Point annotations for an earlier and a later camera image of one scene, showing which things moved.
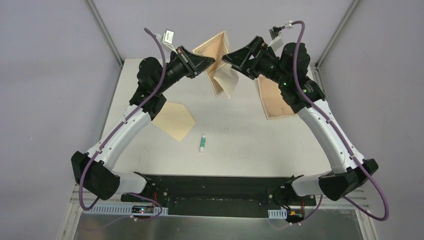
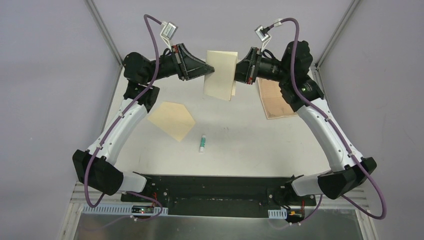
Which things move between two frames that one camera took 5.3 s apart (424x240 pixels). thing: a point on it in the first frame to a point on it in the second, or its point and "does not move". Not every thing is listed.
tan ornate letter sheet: x=274 y=104 does not move
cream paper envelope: x=174 y=119 does not move
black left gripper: x=187 y=62 does not move
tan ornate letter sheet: x=217 y=48 to x=221 y=84
